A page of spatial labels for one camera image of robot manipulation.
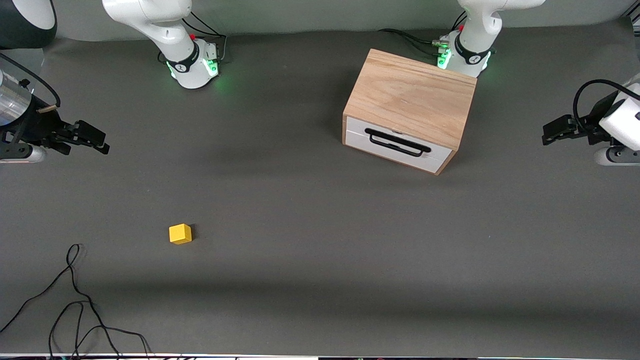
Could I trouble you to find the wooden drawer cabinet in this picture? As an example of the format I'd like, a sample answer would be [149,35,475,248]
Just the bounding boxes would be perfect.
[342,48,478,176]

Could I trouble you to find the white-front drawer with black handle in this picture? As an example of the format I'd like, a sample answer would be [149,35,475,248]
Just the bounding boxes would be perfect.
[345,116,453,174]

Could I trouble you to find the black left arm base cables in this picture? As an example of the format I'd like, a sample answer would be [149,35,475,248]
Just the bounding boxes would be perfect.
[378,11,469,57]

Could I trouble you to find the thin black loose cable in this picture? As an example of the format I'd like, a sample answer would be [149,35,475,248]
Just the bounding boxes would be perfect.
[48,300,154,360]
[0,243,122,359]

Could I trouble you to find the yellow cube block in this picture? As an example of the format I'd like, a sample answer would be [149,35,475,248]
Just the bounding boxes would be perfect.
[168,223,193,245]

